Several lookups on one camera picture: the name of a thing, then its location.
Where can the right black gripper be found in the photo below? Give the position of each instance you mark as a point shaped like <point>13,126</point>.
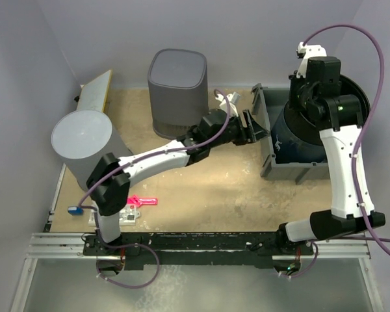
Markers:
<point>294,82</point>

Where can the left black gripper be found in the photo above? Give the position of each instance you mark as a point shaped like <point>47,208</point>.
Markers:
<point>255,131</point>

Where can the large black round bucket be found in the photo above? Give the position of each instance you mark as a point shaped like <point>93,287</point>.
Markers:
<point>351,107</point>

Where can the dark grey mesh basket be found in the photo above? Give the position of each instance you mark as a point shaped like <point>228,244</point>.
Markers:
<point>178,91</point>

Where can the light grey round bin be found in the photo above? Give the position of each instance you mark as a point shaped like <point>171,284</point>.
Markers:
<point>82,137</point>

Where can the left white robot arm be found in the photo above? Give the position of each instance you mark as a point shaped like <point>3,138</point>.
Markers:
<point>110,181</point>

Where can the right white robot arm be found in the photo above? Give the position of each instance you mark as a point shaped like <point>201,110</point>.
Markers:
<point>352,210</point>

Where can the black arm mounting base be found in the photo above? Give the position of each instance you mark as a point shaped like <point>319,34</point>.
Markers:
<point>255,249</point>

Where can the grey rectangular plastic crate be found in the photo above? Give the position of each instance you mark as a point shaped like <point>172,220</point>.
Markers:
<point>267,105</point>

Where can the dark blue round bin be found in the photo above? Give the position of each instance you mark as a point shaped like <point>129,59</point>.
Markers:
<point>295,140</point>

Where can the pink plastic clip tool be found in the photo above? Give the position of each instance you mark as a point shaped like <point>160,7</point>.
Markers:
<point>139,201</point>

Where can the white printed card package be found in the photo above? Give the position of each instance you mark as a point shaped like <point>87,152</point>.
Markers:
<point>127,217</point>

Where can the small whiteboard yellow edge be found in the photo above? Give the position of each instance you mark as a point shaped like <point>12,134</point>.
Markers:
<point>94,94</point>

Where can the small blue eraser block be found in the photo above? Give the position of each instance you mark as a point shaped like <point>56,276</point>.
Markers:
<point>75,210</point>

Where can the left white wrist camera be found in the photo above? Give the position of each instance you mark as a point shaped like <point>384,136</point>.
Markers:
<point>233,99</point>

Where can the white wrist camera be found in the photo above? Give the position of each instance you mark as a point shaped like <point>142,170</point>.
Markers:
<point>233,99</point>
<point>305,52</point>

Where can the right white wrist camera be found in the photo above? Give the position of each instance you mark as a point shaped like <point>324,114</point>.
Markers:
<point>305,52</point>

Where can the aluminium table frame rail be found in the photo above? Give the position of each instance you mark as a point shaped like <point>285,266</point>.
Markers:
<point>58,276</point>

